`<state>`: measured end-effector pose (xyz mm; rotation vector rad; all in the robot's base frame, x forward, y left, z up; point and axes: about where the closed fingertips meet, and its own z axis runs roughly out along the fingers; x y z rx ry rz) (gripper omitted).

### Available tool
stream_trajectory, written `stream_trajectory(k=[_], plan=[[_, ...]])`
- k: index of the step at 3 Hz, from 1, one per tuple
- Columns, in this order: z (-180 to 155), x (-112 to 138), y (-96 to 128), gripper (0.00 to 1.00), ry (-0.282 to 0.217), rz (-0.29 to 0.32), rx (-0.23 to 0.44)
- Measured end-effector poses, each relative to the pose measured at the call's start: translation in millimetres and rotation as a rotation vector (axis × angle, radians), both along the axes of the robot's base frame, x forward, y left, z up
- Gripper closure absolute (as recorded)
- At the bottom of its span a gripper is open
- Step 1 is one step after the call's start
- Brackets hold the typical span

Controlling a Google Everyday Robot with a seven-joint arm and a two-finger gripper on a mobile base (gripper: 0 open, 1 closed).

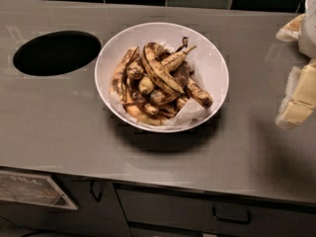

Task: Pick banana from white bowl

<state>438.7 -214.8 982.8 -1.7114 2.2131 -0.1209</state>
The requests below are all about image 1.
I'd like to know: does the framed label sign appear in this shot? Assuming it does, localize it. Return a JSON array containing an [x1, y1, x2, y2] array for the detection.
[[0, 170, 78, 210]]

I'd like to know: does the long spotted top banana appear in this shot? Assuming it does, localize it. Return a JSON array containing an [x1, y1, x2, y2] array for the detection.
[[141, 42, 184, 97]]

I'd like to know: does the round black counter hole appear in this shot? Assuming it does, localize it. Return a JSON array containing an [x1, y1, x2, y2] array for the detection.
[[13, 31, 102, 76]]

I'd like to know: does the black drawer handle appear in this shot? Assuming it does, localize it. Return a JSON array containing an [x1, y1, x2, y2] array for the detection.
[[212, 205, 252, 225]]

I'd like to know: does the left curved spotted banana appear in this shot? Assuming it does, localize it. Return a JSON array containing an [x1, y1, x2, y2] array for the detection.
[[109, 46, 139, 103]]

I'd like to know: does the small yellow middle banana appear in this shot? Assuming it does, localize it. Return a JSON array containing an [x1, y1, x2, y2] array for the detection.
[[138, 76, 155, 96]]

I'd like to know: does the right short spotted banana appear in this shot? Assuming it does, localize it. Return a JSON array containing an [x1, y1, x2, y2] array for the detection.
[[185, 77, 213, 109]]

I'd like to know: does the white ceramic bowl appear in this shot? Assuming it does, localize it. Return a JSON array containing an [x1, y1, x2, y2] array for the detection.
[[95, 23, 229, 133]]

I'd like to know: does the white paper bowl liner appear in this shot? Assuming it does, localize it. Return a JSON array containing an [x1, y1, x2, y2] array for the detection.
[[109, 42, 213, 129]]

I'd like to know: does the small dark banana left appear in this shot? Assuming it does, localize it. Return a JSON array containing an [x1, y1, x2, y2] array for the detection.
[[127, 58, 145, 80]]

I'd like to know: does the spotted banana with stem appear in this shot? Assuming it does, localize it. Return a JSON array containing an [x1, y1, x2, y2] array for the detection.
[[161, 45, 196, 72]]

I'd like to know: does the black cabinet door handle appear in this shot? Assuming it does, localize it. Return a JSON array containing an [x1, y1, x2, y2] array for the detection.
[[89, 181, 103, 202]]

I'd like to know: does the bottom curved yellow banana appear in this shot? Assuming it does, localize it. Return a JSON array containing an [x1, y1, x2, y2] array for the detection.
[[121, 82, 169, 127]]

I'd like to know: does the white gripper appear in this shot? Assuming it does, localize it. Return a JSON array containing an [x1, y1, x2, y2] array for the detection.
[[276, 0, 316, 128]]

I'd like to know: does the grey cabinet drawer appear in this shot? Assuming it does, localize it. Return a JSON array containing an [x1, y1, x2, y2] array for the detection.
[[116, 186, 316, 237]]

